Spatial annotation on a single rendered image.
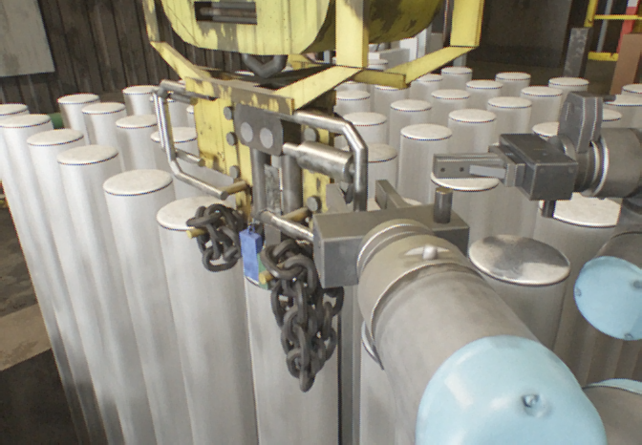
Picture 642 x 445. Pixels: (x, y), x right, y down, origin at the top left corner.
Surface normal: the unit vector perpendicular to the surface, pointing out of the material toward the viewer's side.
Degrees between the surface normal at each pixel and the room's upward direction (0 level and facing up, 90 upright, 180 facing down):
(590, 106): 67
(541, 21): 90
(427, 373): 51
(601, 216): 8
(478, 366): 19
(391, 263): 36
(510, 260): 1
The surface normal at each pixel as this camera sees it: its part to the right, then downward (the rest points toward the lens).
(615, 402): -0.09, -0.96
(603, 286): -0.73, 0.29
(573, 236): -0.53, 0.35
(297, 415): 0.07, 0.40
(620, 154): -0.02, -0.11
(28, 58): 0.70, 0.28
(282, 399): -0.25, 0.40
